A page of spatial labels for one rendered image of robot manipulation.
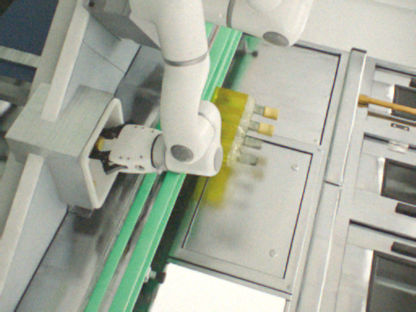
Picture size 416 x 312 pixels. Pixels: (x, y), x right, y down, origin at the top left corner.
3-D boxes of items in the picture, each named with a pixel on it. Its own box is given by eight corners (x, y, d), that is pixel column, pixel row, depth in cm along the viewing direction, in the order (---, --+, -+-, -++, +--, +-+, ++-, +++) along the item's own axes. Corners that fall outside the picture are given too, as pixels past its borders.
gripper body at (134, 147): (161, 181, 115) (114, 175, 118) (177, 143, 121) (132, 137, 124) (150, 161, 109) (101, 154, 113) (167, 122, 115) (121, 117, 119)
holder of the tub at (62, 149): (65, 212, 127) (96, 221, 127) (41, 146, 106) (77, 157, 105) (96, 153, 138) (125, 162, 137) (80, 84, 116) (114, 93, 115)
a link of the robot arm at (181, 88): (172, 38, 103) (188, 127, 114) (143, 72, 93) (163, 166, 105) (214, 41, 100) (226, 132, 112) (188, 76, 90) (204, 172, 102)
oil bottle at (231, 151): (162, 149, 150) (236, 171, 147) (162, 138, 145) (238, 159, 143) (169, 134, 153) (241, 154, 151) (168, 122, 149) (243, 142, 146)
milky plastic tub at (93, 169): (62, 202, 123) (98, 213, 122) (41, 147, 105) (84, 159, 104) (95, 142, 133) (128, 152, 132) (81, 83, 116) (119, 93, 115)
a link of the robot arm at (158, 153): (169, 183, 114) (157, 181, 115) (183, 149, 119) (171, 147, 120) (158, 162, 108) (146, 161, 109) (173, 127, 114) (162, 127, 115)
